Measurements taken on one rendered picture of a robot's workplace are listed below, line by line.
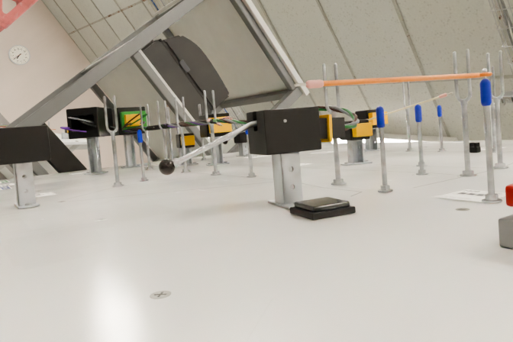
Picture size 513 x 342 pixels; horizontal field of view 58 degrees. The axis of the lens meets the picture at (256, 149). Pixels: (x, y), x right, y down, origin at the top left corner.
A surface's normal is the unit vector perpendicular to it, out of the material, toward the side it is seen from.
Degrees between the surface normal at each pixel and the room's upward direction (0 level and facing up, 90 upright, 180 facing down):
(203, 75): 90
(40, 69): 90
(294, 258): 55
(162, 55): 90
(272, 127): 99
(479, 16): 179
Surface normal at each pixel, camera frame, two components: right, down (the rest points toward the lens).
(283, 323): -0.08, -1.00
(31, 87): 0.59, 0.07
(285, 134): 0.39, 0.02
